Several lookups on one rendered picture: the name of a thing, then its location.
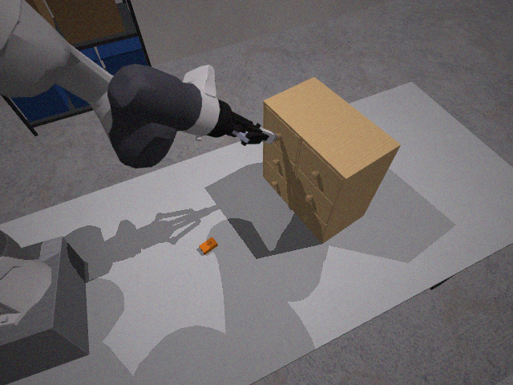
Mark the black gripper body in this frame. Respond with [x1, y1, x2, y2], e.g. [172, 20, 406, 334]
[206, 99, 243, 137]

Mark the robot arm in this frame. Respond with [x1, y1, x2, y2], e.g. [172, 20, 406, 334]
[0, 0, 220, 328]

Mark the small tan wooden chest of drawers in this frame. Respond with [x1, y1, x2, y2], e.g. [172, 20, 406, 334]
[263, 77, 401, 244]

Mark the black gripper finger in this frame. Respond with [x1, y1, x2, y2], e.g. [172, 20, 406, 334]
[232, 112, 275, 134]
[232, 117, 277, 146]

